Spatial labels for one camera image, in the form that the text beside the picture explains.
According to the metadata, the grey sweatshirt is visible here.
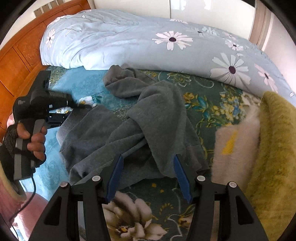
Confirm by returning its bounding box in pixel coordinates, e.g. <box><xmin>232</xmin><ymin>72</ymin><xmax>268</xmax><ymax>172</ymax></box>
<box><xmin>57</xmin><ymin>65</ymin><xmax>209</xmax><ymax>189</ymax></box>

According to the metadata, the person's left hand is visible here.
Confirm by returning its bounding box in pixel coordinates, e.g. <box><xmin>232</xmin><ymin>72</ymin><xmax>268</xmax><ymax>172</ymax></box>
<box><xmin>16</xmin><ymin>123</ymin><xmax>47</xmax><ymax>162</ymax></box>

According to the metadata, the pink trousers leg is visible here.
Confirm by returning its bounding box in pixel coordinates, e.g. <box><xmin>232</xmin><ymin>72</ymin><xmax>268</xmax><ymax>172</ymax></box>
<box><xmin>1</xmin><ymin>169</ymin><xmax>48</xmax><ymax>240</ymax></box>

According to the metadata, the orange wooden headboard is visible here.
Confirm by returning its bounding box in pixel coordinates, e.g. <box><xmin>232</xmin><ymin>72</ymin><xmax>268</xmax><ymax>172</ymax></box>
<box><xmin>0</xmin><ymin>0</ymin><xmax>90</xmax><ymax>138</ymax></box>

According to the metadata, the yellow and white plush blanket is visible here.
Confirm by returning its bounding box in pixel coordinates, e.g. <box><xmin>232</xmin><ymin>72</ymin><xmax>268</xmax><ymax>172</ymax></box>
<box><xmin>211</xmin><ymin>91</ymin><xmax>295</xmax><ymax>240</ymax></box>

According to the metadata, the light blue daisy duvet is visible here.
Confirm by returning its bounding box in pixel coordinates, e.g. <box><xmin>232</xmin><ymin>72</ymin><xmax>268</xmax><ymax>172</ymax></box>
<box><xmin>40</xmin><ymin>9</ymin><xmax>295</xmax><ymax>104</ymax></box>

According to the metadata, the teal floral blanket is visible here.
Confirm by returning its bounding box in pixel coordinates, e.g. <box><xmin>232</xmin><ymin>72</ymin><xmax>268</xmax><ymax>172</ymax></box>
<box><xmin>21</xmin><ymin>66</ymin><xmax>267</xmax><ymax>240</ymax></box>

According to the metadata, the white black glossy wardrobe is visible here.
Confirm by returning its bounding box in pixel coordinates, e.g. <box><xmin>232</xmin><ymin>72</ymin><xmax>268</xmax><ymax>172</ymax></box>
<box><xmin>93</xmin><ymin>0</ymin><xmax>256</xmax><ymax>39</ymax></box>

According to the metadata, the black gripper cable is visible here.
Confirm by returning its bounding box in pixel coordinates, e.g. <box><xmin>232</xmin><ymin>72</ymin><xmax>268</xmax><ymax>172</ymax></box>
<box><xmin>9</xmin><ymin>176</ymin><xmax>37</xmax><ymax>235</ymax></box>

